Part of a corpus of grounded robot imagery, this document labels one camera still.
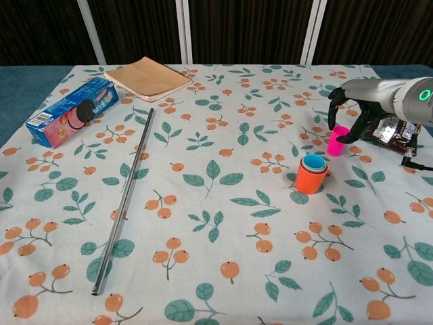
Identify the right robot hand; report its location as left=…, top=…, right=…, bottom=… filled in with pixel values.
left=327, top=78, right=407, bottom=145

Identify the pink cup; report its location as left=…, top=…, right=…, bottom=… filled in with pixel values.
left=327, top=125, right=350, bottom=157

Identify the yellow cup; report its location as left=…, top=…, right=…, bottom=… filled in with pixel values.
left=300, top=158, right=328, bottom=175

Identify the light blue cup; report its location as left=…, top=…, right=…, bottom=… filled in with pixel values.
left=302, top=154, right=327, bottom=171

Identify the orange cup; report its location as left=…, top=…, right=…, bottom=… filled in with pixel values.
left=294, top=156, right=329, bottom=195

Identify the brown snack packet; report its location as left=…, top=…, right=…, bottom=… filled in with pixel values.
left=360, top=114, right=424, bottom=156

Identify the floral tablecloth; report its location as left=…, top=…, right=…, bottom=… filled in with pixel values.
left=0, top=63, right=433, bottom=325

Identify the brown spiral notebook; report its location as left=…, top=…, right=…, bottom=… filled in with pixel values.
left=103, top=56, right=193, bottom=103

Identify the metal rod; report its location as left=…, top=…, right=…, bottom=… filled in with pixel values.
left=91, top=108, right=157, bottom=297

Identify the blue toothpaste box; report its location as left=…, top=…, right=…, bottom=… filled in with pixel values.
left=25, top=77, right=120, bottom=149

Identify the teal table cover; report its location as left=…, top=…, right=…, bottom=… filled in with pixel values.
left=0, top=63, right=433, bottom=148

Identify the black cable with connector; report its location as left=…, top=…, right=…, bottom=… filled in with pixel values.
left=401, top=125, right=433, bottom=172

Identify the white partition post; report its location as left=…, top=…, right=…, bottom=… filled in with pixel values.
left=175, top=0, right=193, bottom=64
left=299, top=0, right=325, bottom=64
left=76, top=0, right=106, bottom=65

